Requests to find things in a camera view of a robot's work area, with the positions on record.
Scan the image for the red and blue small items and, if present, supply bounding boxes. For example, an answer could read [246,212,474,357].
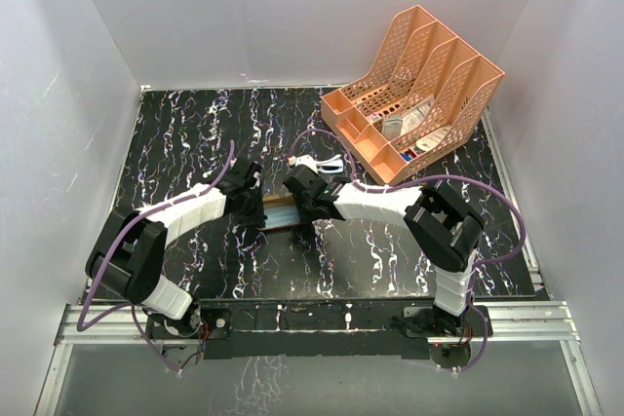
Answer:
[400,150,418,162]

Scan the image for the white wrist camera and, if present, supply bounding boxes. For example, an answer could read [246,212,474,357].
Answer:
[287,155,318,173]
[245,162,262,190]

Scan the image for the white sunglasses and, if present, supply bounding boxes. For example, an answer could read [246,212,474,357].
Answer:
[315,155,345,174]

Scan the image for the white round disc item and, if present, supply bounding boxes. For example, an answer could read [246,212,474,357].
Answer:
[415,127,449,152]

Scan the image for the light blue cleaning cloth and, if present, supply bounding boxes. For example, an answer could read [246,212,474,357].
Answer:
[264,206,300,230]

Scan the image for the aluminium frame rail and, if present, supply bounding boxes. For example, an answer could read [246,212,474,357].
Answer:
[54,301,580,345]

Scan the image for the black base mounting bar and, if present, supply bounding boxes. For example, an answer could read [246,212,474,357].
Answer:
[147,299,493,367]

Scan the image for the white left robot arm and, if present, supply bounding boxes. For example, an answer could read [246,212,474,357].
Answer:
[85,157,264,337]

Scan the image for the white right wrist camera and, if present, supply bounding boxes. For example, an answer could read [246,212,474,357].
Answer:
[287,155,318,173]

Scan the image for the grey folded pouch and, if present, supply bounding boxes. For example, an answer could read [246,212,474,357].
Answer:
[381,115,404,141]

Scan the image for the brown glasses case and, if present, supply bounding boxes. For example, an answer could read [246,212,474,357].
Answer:
[260,194,301,232]

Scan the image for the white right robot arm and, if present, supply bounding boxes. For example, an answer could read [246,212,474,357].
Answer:
[284,165,485,335]

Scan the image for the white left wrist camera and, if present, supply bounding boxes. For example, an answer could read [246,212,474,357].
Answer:
[245,162,262,190]

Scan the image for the peach plastic desk organizer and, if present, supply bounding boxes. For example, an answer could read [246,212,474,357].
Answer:
[321,5,504,185]

